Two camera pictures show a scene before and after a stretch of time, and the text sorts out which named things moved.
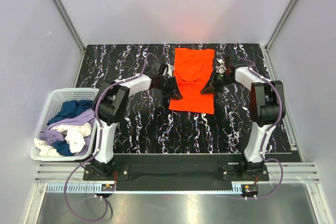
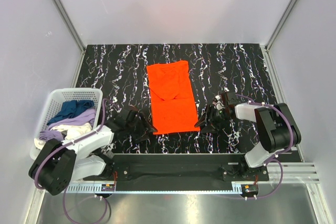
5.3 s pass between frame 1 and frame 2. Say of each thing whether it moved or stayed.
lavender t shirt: stayed
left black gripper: moved
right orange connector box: stayed
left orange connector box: stayed
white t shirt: stayed
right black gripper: moved
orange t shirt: moved
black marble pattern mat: stayed
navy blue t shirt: stayed
